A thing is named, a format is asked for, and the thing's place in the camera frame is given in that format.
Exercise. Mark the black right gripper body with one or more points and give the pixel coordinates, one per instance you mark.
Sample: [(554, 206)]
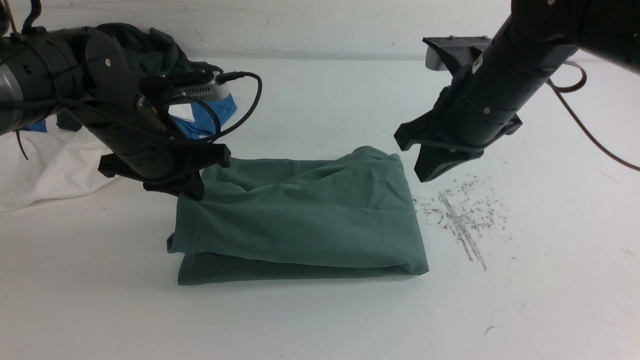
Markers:
[(481, 104)]

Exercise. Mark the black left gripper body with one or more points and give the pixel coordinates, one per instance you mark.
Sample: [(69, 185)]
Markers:
[(84, 72)]

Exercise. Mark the green long sleeve shirt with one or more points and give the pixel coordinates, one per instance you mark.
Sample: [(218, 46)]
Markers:
[(285, 219)]

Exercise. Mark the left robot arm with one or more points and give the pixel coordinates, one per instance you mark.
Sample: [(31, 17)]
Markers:
[(84, 72)]

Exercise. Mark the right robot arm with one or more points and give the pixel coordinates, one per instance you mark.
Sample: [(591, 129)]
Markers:
[(608, 29)]

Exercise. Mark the dark grey shirt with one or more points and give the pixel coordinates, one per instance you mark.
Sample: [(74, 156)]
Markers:
[(153, 53)]

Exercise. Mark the white shirt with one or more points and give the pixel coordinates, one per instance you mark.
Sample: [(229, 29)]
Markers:
[(47, 163)]

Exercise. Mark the blue shirt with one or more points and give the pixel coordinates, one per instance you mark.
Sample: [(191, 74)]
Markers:
[(193, 119)]

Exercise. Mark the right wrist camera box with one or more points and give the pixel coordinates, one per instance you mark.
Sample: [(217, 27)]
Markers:
[(451, 53)]

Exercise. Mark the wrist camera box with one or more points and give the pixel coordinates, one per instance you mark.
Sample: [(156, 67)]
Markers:
[(183, 88), (451, 53)]

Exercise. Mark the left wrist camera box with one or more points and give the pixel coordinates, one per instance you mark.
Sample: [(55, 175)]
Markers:
[(183, 88)]

